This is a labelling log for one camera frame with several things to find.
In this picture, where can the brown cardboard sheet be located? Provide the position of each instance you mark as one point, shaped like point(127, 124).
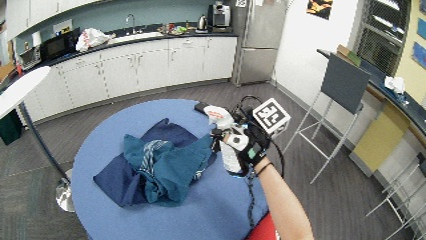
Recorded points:
point(348, 54)

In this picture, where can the black kitchen countertop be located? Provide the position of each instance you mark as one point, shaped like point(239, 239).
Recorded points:
point(187, 34)

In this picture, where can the white standing table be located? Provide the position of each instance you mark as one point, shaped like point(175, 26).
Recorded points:
point(22, 88)

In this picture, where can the stainless steel refrigerator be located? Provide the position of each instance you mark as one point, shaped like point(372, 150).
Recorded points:
point(260, 43)

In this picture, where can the black wrist band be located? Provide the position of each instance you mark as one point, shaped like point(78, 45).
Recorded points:
point(264, 167)

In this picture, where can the metal chair frame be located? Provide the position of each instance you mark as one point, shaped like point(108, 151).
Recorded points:
point(401, 196)

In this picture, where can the small black device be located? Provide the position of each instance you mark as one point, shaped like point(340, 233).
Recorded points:
point(200, 106)

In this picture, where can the white kitchen cabinets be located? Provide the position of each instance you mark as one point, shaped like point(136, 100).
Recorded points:
point(151, 65)
point(31, 13)

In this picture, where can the window blinds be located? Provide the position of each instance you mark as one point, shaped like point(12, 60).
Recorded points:
point(381, 33)

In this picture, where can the white upper kitchen cabinets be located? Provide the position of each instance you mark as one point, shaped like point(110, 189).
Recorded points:
point(31, 13)

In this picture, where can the white spray bottle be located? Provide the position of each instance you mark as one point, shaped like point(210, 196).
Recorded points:
point(231, 159)

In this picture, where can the white plastic bag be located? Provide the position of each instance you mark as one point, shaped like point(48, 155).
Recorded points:
point(91, 39)

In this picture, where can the crumpled white cloth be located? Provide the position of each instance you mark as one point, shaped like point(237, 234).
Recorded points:
point(395, 84)

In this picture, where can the steel kettle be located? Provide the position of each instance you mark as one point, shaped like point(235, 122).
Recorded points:
point(203, 23)

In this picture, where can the white kitchen sink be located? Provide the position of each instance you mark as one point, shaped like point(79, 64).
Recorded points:
point(135, 37)

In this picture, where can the dark orange wall poster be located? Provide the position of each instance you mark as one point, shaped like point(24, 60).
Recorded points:
point(320, 7)

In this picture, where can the blue wall picture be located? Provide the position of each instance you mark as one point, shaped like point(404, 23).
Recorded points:
point(423, 28)
point(420, 55)

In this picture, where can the white marker cube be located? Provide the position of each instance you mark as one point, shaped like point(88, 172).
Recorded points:
point(272, 116)

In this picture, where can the grey chair with metal legs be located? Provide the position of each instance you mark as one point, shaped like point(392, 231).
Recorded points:
point(344, 83)

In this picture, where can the yellow cabinet panel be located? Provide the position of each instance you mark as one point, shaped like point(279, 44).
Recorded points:
point(381, 136)

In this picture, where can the dark side counter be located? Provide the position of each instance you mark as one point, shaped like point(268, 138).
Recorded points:
point(413, 110)

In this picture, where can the chrome faucet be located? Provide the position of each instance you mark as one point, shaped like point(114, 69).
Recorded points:
point(132, 23)

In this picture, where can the red garment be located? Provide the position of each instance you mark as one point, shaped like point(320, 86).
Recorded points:
point(265, 230)

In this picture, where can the white lower kitchen cabinets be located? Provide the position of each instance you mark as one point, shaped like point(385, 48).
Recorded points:
point(151, 65)

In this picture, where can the striped blue white garment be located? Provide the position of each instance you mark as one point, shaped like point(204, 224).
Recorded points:
point(150, 154)

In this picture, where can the navy blue cloth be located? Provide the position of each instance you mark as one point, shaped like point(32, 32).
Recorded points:
point(116, 180)

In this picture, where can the silver toaster oven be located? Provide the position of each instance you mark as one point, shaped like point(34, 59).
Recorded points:
point(30, 57)

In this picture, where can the black silver coffee machine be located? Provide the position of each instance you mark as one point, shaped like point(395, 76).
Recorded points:
point(220, 16)

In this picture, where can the black microwave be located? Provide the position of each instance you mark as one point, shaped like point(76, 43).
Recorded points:
point(58, 45)

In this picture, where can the paper towel roll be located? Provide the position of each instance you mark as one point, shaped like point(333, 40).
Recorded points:
point(36, 39)

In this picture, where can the dark green bin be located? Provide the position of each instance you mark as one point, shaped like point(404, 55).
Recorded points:
point(8, 128)

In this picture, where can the teal garment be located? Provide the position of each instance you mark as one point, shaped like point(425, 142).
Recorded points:
point(175, 166)

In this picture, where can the bowl of fruit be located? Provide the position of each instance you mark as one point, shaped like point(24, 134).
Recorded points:
point(175, 30)

